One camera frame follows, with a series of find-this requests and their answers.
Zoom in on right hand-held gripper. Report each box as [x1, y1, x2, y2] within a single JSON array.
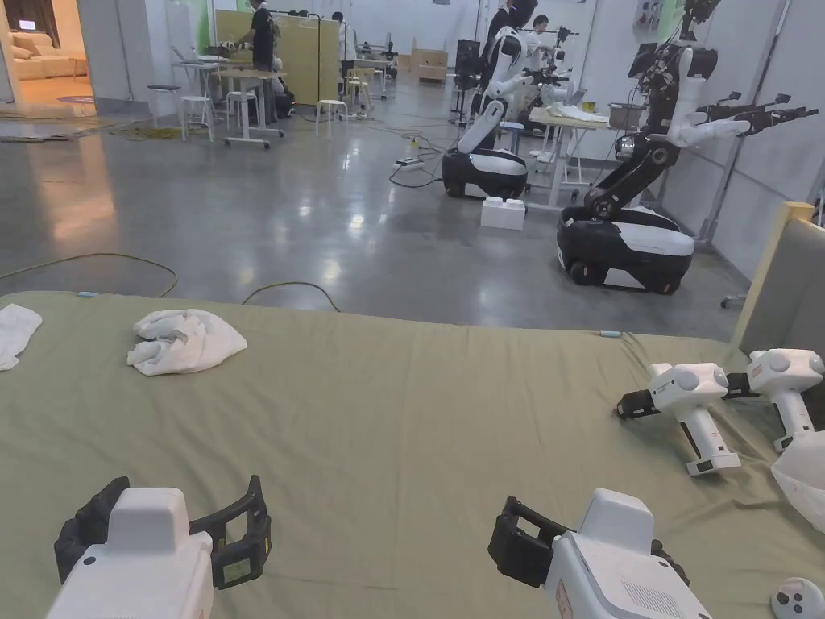
[[487, 488, 714, 619]]

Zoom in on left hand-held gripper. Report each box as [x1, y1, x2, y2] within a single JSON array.
[[44, 475, 274, 619]]

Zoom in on spare hand-held gripper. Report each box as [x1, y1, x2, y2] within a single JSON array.
[[616, 362, 743, 478], [724, 348, 825, 454]]

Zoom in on bunched white cloth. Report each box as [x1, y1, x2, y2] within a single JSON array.
[[126, 309, 249, 378]]

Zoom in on white hand controller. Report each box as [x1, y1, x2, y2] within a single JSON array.
[[770, 575, 817, 619]]

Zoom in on white rounded device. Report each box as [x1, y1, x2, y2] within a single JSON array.
[[770, 428, 825, 536]]

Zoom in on bed with pale green sheet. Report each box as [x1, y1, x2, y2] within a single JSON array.
[[0, 289, 825, 619]]

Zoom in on flat white cloth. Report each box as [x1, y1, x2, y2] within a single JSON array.
[[0, 304, 44, 372]]

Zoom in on black and white wheeled robot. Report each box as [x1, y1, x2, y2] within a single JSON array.
[[555, 0, 819, 297]]

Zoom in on white foam block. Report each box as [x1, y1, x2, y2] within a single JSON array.
[[479, 198, 525, 231]]

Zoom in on white round stool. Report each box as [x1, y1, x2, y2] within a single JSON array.
[[315, 99, 350, 139], [225, 91, 259, 130], [180, 95, 216, 143]]

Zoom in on white wheeled humanoid robot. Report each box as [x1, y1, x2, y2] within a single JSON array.
[[441, 25, 571, 200]]

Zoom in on white table with cloths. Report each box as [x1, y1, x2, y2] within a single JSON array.
[[527, 83, 649, 209]]

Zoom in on wooden top desk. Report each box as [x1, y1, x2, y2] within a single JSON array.
[[211, 67, 289, 151]]

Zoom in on pale yellow chair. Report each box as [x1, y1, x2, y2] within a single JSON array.
[[344, 66, 388, 118]]

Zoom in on cream sofa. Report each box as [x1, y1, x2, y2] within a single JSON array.
[[9, 33, 89, 81]]

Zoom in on wooden crate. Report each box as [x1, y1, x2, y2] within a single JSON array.
[[412, 48, 449, 84]]

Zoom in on group of people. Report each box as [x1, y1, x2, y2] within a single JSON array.
[[486, 0, 552, 65]]

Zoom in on yellow floor cable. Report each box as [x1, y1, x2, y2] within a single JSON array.
[[0, 252, 179, 299], [241, 281, 342, 314]]

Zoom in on coiled yellow cable heap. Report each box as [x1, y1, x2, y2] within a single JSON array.
[[108, 121, 183, 142]]

